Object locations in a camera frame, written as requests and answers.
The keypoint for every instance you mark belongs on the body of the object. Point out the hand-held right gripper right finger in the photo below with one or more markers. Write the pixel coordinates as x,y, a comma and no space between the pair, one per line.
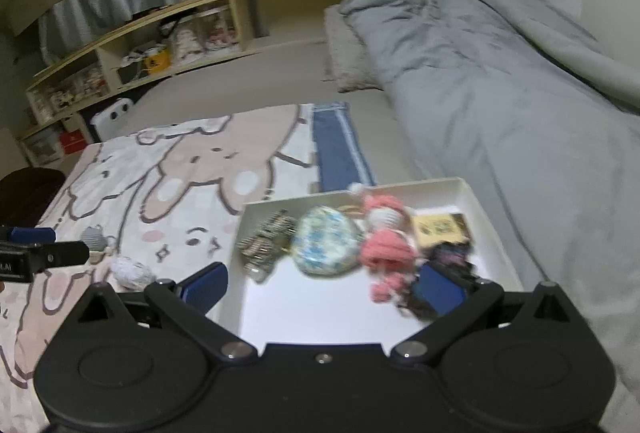
440,293

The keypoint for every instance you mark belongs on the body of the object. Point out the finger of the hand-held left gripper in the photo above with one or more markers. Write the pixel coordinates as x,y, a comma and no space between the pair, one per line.
60,255
30,234

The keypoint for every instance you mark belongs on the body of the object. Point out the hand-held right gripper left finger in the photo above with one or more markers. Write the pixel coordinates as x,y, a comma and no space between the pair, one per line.
207,285

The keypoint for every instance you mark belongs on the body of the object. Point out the yellow card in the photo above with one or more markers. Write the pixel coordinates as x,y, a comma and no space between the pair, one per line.
440,228

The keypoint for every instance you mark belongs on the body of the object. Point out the pink knitted doll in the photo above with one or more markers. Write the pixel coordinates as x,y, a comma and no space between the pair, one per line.
387,248

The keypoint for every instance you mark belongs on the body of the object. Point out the white cardboard tray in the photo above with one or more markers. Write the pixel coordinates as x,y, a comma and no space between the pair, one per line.
280,308

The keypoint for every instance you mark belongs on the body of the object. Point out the silver gold glitter pouch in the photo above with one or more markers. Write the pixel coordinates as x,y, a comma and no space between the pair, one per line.
267,238

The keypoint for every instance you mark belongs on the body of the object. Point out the blue floral brocade pouch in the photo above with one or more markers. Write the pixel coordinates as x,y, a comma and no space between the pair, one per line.
325,243

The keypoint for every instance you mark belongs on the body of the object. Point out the grey knitted toy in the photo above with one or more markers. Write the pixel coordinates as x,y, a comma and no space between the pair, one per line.
95,238

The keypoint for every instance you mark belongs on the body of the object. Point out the dark round chair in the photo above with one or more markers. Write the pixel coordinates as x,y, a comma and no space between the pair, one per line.
30,193

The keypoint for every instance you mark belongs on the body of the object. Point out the white yarn ball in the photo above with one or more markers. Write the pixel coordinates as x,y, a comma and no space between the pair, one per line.
132,272

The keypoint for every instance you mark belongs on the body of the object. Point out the clear storage box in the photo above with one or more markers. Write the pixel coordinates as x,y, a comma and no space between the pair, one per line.
42,148

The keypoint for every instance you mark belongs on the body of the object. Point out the red box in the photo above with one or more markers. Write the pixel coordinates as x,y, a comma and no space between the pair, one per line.
72,143

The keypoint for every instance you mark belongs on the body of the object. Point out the printed cartoon blanket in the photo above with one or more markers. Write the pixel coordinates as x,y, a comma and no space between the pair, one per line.
200,163

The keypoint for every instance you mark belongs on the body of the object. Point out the white plastic stool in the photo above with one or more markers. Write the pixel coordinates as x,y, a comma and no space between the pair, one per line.
107,123

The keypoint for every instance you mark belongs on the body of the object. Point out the row of small figure boxes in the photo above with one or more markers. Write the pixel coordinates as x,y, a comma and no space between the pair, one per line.
75,88

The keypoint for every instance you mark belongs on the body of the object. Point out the blue striped towel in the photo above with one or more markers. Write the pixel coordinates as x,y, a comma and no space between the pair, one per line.
340,148

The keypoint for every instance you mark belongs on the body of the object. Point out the grey duvet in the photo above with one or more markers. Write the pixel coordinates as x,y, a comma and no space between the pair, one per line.
500,88

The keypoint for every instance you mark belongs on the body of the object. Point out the yellow shelf box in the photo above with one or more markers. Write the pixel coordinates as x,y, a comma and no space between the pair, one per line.
159,63

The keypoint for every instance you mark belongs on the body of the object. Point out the clear figure display box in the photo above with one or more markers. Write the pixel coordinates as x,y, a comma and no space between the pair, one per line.
222,33
187,43

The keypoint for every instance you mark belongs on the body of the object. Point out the white fluffy pillow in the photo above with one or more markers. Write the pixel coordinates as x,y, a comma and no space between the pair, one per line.
345,58

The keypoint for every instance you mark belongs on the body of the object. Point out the wooden headboard shelf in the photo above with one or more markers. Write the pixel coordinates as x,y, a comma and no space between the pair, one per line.
240,20

